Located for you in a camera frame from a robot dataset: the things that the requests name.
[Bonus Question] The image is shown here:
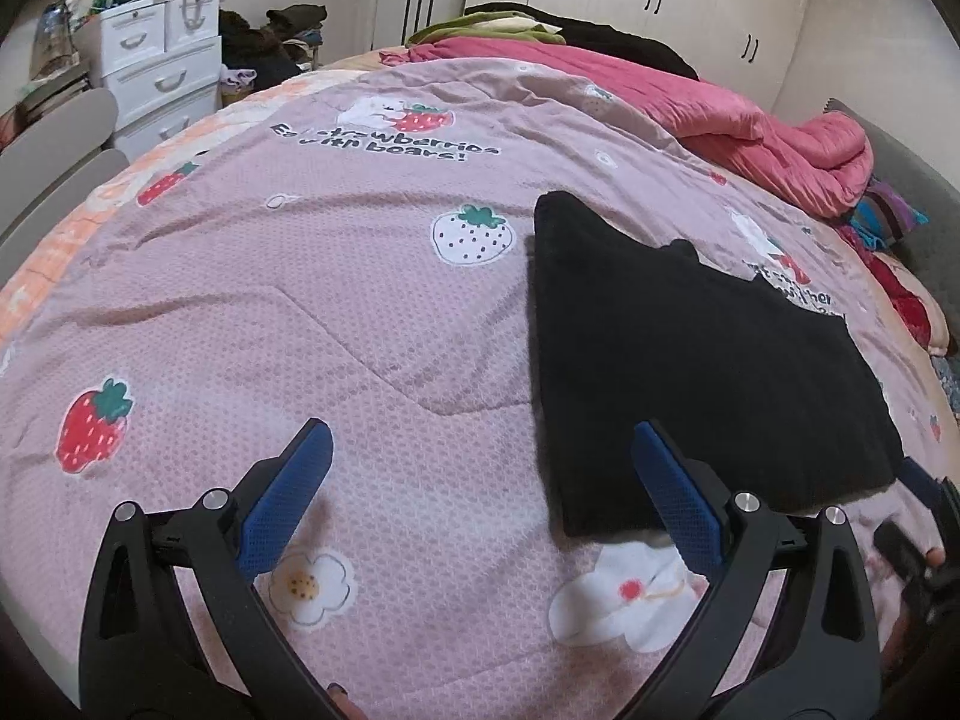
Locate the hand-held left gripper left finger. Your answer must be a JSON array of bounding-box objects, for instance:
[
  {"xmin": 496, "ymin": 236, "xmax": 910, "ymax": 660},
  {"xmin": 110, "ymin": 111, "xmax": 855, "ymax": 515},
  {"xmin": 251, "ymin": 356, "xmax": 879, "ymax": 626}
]
[{"xmin": 79, "ymin": 420, "xmax": 340, "ymax": 720}]

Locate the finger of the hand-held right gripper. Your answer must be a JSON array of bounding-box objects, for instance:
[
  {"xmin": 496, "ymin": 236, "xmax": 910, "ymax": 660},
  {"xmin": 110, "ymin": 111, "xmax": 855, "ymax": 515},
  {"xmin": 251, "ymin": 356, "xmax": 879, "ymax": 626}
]
[
  {"xmin": 896, "ymin": 457, "xmax": 960, "ymax": 522},
  {"xmin": 874, "ymin": 519, "xmax": 937, "ymax": 580}
]

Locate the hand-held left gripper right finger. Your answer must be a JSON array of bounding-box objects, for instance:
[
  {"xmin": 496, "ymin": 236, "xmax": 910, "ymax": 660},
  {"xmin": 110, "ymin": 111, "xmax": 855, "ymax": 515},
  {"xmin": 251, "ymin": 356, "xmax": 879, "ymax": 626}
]
[{"xmin": 628, "ymin": 420, "xmax": 883, "ymax": 720}]

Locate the black sweater with orange cuffs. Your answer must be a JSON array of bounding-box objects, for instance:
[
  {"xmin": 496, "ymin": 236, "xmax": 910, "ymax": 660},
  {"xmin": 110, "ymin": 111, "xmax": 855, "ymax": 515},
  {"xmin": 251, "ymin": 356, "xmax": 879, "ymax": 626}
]
[{"xmin": 529, "ymin": 191, "xmax": 907, "ymax": 539}]

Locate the dark clothes pile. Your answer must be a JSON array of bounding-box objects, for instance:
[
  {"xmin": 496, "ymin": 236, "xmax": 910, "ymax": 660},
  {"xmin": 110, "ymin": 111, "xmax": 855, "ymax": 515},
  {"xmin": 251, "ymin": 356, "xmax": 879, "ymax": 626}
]
[{"xmin": 217, "ymin": 6, "xmax": 329, "ymax": 91}]

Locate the person's left hand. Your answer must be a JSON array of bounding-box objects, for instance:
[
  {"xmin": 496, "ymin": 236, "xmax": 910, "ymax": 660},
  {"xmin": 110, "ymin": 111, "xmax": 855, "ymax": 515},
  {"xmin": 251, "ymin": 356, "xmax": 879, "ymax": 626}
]
[{"xmin": 325, "ymin": 682, "xmax": 368, "ymax": 720}]

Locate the red patterned cloth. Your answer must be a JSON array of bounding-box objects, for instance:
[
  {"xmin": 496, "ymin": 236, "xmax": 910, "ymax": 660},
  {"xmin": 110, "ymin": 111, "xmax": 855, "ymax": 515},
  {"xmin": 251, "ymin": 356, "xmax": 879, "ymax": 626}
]
[{"xmin": 874, "ymin": 251, "xmax": 947, "ymax": 355}]

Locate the pink strawberry print blanket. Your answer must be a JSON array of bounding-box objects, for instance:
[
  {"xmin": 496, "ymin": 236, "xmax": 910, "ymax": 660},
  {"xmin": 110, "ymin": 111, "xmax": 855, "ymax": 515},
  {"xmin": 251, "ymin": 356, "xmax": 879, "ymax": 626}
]
[{"xmin": 0, "ymin": 52, "xmax": 960, "ymax": 720}]

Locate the colourful striped cloth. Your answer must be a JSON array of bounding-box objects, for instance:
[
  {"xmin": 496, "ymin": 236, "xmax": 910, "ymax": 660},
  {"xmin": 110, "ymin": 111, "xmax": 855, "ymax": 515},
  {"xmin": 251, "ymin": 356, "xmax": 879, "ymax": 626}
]
[{"xmin": 847, "ymin": 178, "xmax": 931, "ymax": 252}]

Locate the grey headboard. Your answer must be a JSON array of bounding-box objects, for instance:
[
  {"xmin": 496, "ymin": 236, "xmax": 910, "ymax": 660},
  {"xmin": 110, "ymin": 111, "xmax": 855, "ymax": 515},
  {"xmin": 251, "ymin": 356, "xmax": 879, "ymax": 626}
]
[{"xmin": 821, "ymin": 97, "xmax": 960, "ymax": 331}]

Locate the magenta quilt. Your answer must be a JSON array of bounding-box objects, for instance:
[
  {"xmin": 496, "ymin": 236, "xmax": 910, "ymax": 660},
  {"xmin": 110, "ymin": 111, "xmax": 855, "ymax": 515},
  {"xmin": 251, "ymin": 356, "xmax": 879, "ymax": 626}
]
[{"xmin": 379, "ymin": 41, "xmax": 875, "ymax": 218}]

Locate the white drawer cabinet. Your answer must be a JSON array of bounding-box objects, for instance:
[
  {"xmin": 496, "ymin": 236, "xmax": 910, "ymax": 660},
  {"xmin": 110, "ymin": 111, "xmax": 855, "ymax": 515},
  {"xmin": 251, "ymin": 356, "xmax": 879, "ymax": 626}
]
[{"xmin": 94, "ymin": 0, "xmax": 222, "ymax": 158}]

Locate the black blanket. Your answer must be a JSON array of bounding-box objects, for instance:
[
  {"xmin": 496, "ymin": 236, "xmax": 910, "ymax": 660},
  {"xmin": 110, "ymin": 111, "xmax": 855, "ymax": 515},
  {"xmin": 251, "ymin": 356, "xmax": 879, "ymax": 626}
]
[{"xmin": 465, "ymin": 4, "xmax": 698, "ymax": 80}]

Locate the cluttered desk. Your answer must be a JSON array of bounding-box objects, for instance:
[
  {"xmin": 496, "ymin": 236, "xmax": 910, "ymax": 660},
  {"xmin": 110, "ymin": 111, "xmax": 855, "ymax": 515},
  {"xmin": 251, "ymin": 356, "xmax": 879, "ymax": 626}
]
[{"xmin": 0, "ymin": 0, "xmax": 102, "ymax": 151}]

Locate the green blanket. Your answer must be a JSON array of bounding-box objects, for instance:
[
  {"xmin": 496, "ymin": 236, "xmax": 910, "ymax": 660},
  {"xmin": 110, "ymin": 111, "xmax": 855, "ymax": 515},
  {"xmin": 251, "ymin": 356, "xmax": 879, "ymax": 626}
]
[{"xmin": 405, "ymin": 11, "xmax": 567, "ymax": 47}]

